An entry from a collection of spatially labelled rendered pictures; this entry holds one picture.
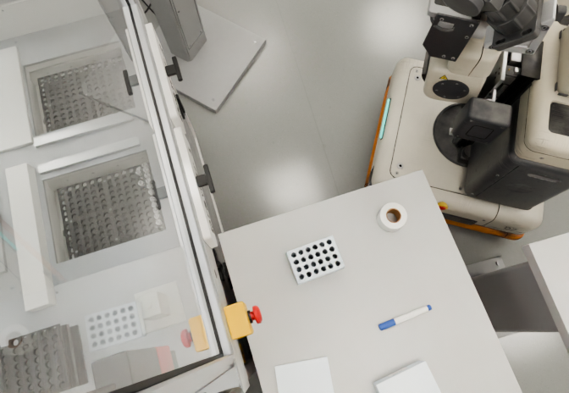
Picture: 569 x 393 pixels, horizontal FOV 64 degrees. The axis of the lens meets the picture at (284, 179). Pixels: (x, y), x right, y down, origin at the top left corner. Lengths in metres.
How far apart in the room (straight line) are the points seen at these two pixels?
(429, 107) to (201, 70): 1.06
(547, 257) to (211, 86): 1.55
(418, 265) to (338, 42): 1.42
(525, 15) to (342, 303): 0.74
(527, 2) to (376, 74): 1.38
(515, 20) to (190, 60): 1.61
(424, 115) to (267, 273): 1.03
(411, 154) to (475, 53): 0.62
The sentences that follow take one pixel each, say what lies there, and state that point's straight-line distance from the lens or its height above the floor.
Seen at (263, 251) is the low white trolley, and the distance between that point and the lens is 1.19.
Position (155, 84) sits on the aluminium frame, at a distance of 1.13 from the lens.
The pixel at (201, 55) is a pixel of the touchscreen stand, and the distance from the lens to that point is 2.31.
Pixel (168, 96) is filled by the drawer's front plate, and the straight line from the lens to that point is 1.18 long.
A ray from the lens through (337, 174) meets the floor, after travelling 2.06.
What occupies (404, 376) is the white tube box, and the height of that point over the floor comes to 0.81.
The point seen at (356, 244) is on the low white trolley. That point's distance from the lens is 1.20.
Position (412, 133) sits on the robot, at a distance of 1.88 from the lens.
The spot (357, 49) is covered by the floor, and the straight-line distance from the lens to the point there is 2.37.
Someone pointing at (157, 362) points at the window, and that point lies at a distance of 0.50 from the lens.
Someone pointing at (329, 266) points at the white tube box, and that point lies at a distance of 1.18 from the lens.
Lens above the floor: 1.93
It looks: 72 degrees down
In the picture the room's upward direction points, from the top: straight up
